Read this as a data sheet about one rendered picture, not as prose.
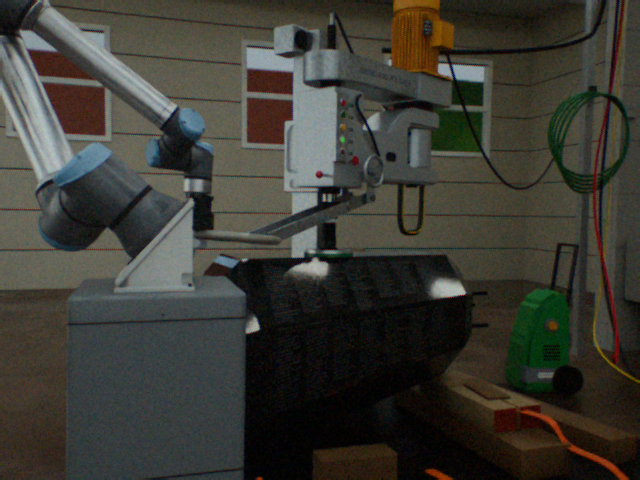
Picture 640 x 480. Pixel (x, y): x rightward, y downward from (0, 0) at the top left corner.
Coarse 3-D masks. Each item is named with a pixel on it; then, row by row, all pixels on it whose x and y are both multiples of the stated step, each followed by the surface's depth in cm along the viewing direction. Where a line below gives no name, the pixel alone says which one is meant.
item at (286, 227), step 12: (348, 192) 298; (348, 204) 280; (360, 204) 288; (288, 216) 269; (300, 216) 274; (312, 216) 263; (324, 216) 269; (336, 216) 275; (264, 228) 258; (276, 228) 263; (288, 228) 253; (300, 228) 258
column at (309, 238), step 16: (320, 32) 353; (304, 48) 359; (320, 48) 353; (336, 48) 365; (304, 192) 363; (304, 208) 363; (320, 224) 360; (336, 224) 372; (304, 240) 364; (320, 240) 361
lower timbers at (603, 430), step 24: (408, 408) 329; (432, 408) 307; (552, 408) 305; (456, 432) 288; (480, 432) 271; (504, 432) 265; (528, 432) 266; (552, 432) 291; (576, 432) 280; (600, 432) 274; (624, 432) 275; (480, 456) 271; (504, 456) 256; (528, 456) 248; (552, 456) 252; (600, 456) 270; (624, 456) 270
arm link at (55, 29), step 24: (0, 0) 171; (24, 0) 171; (48, 0) 177; (24, 24) 174; (48, 24) 175; (72, 24) 179; (72, 48) 177; (96, 48) 179; (96, 72) 180; (120, 72) 181; (120, 96) 184; (144, 96) 184; (168, 120) 186; (192, 120) 188; (168, 144) 192; (192, 144) 193
